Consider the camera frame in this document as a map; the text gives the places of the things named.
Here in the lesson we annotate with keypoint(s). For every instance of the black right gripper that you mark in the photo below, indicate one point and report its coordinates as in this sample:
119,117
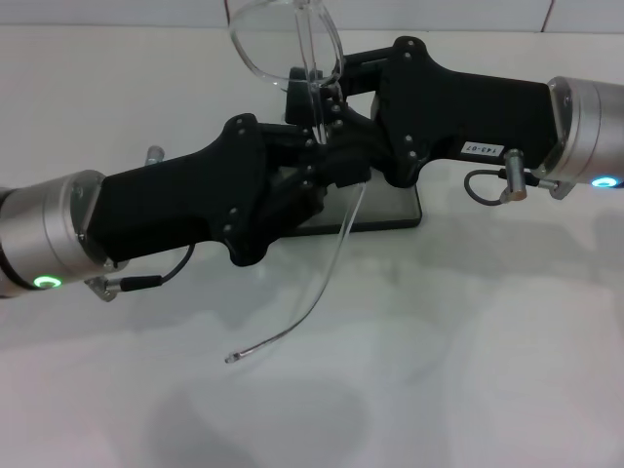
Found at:
463,112

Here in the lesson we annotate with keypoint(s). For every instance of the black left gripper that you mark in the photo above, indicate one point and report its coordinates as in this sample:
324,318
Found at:
170,205

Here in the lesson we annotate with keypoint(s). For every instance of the black glasses case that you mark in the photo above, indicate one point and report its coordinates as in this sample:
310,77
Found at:
385,209

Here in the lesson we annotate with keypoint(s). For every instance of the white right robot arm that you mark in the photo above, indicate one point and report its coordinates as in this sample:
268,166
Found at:
595,131

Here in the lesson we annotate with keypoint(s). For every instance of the clear transparent glasses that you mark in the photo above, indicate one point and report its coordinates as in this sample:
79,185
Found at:
314,97

